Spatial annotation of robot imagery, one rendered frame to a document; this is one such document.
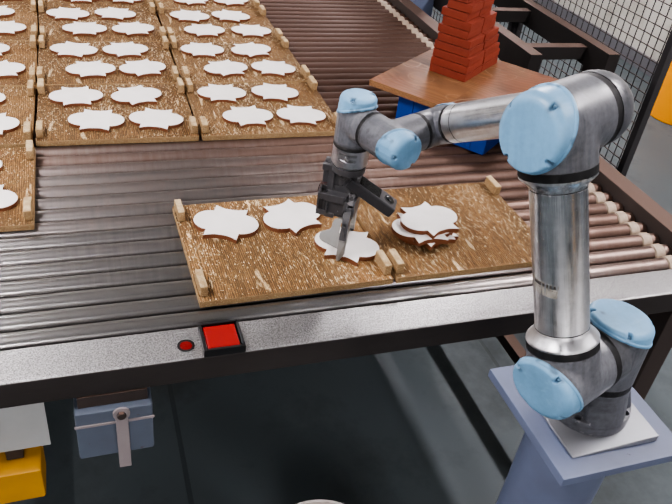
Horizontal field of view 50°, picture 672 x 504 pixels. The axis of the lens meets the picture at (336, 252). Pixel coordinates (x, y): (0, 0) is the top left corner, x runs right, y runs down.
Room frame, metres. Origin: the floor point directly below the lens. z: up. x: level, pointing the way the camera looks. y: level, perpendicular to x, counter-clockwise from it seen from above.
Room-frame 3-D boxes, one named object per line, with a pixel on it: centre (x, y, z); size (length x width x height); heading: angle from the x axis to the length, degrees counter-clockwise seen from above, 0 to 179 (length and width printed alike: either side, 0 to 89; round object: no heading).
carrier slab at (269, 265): (1.30, 0.13, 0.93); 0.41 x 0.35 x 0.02; 114
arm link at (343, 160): (1.31, 0.00, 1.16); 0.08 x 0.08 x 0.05
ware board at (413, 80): (2.14, -0.37, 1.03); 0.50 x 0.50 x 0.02; 61
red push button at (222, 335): (0.98, 0.19, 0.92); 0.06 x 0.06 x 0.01; 23
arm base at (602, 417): (0.98, -0.51, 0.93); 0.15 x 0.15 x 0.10
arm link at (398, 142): (1.25, -0.08, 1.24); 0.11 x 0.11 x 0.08; 43
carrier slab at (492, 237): (1.47, -0.26, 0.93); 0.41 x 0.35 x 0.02; 114
